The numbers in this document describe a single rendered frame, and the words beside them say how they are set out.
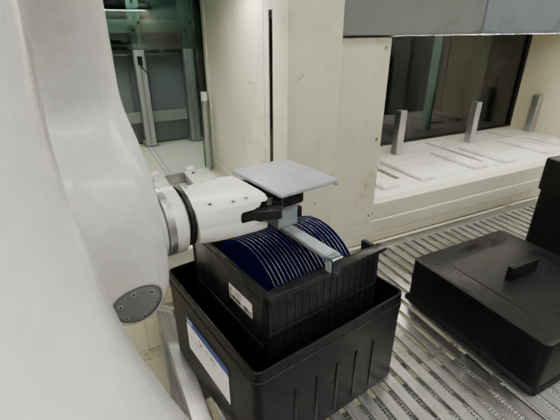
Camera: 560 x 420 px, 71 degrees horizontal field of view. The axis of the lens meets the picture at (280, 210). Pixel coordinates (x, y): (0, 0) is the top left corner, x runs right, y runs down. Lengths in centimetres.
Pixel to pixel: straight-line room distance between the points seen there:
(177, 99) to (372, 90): 94
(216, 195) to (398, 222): 76
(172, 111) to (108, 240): 136
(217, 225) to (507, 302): 55
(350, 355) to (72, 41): 51
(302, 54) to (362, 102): 23
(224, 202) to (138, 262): 15
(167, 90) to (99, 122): 133
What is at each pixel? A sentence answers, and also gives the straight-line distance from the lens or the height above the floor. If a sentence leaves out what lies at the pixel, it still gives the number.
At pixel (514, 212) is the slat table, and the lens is 147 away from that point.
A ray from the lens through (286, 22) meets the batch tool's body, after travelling 78.
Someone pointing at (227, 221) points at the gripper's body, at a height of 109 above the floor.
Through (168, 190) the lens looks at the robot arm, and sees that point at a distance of 47.
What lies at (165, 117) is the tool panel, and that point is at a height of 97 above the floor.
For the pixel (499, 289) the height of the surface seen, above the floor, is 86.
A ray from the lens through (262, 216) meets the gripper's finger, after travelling 48.
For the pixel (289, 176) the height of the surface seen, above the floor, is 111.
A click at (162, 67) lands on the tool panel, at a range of 167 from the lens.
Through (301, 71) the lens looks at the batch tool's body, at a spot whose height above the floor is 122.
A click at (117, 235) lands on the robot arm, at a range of 34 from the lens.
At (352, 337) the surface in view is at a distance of 59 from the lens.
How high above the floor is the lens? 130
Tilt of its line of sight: 25 degrees down
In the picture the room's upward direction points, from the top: straight up
